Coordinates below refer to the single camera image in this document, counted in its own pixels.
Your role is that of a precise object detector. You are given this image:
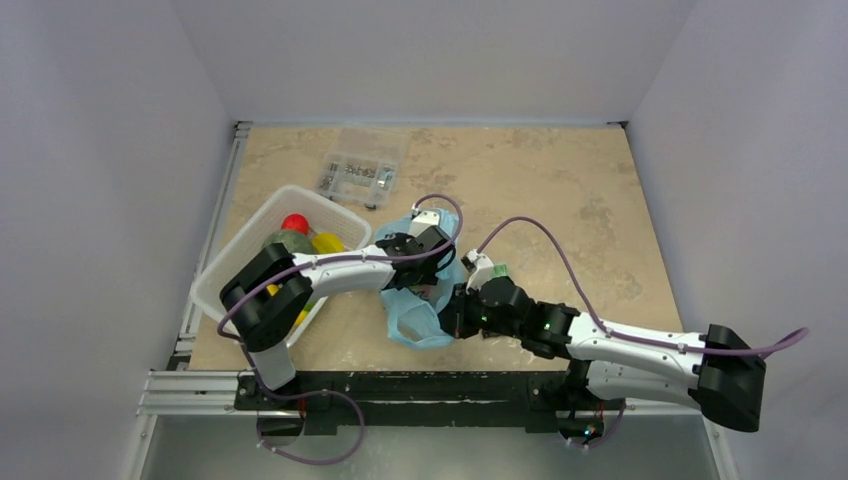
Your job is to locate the white plastic basket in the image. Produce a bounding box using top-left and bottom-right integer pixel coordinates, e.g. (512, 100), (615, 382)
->
(190, 185), (373, 322)

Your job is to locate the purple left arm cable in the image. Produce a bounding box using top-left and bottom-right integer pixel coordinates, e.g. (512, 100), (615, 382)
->
(216, 193), (465, 399)

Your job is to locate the green circuit board box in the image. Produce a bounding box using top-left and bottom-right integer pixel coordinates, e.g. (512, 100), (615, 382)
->
(491, 264), (509, 278)

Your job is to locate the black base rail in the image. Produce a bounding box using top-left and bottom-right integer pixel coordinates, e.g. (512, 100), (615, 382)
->
(234, 368), (625, 436)

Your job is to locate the yellow fake banana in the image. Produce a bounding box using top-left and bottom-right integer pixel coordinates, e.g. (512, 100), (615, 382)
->
(266, 284), (312, 327)

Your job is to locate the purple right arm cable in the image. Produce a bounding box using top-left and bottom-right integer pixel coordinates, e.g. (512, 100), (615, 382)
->
(471, 216), (810, 360)

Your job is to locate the yellow fake starfruit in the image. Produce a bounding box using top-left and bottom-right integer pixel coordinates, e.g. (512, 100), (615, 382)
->
(311, 232), (345, 255)

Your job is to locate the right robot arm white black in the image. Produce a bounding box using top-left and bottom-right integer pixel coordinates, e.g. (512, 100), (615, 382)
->
(438, 277), (767, 432)

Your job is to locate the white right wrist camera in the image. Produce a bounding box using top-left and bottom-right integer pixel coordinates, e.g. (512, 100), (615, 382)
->
(461, 249), (495, 293)

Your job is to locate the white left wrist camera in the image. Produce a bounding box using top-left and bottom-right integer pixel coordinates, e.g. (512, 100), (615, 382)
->
(407, 209), (446, 244)

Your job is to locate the red fake fruit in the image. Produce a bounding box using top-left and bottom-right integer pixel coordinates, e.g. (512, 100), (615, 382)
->
(281, 213), (310, 236)

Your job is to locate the aluminium frame rail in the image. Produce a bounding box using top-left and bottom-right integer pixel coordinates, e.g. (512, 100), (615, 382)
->
(136, 121), (253, 417)

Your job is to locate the blue plastic bag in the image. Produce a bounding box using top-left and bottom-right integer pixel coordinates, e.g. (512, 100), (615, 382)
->
(379, 252), (465, 350)

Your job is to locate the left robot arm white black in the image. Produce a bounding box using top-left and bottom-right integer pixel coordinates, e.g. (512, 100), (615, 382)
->
(219, 226), (456, 409)

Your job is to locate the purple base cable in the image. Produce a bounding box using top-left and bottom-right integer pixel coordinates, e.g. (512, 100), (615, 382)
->
(255, 389), (367, 466)

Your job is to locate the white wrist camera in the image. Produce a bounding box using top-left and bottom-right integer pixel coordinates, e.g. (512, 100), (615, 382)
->
(407, 209), (446, 244)
(461, 249), (495, 293)

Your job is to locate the green fake fruit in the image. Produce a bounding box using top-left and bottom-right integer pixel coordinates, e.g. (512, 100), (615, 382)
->
(262, 229), (316, 255)

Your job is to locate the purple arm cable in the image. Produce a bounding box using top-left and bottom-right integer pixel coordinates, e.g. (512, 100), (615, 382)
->
(216, 193), (465, 399)
(471, 216), (810, 360)

